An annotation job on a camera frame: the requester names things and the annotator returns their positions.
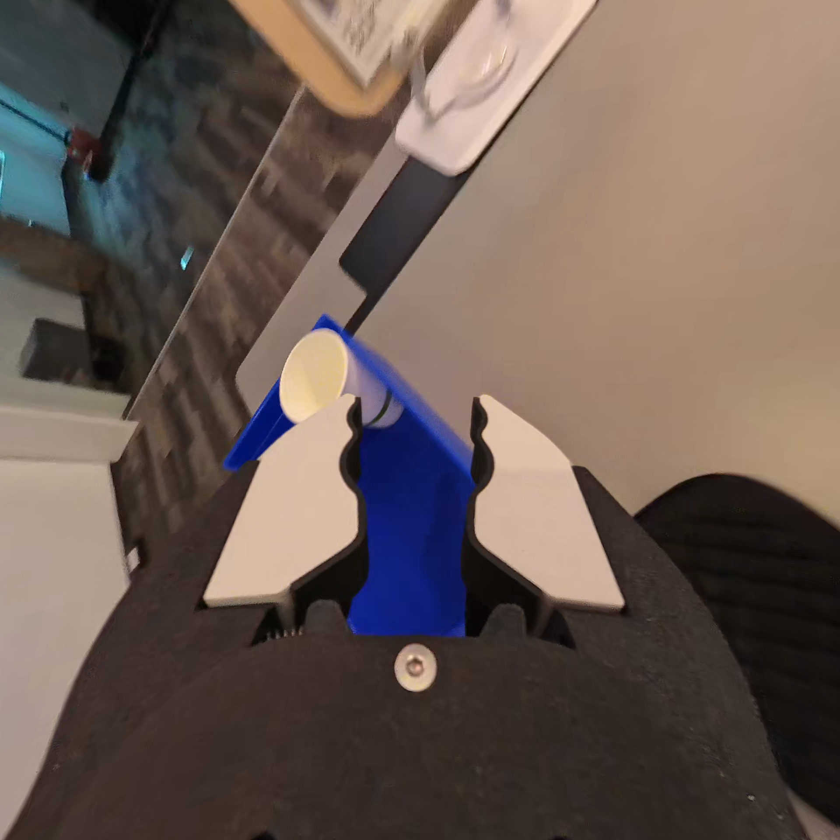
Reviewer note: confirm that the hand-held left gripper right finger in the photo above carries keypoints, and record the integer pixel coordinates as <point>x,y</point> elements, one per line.
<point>544,531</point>

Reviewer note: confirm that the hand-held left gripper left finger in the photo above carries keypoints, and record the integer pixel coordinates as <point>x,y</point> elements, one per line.
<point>289,525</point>

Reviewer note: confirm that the narrow blue plastic bin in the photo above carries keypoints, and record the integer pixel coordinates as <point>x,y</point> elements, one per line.
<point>413,525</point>

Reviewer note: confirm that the white paper cup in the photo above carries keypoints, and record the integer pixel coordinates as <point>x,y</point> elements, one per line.
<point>312,377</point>

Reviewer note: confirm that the black quilted armrest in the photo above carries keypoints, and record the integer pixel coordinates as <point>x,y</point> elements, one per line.
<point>774,623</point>

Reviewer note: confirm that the dark box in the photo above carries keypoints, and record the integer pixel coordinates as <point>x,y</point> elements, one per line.
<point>72,354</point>

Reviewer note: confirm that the black rectangular table inlay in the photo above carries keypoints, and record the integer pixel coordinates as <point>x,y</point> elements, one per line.
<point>400,223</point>

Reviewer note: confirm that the brown cardboard box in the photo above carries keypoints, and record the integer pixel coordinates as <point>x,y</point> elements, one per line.
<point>52,256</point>

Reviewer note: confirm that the white clipboard stand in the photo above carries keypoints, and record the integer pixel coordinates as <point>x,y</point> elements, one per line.
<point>479,98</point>

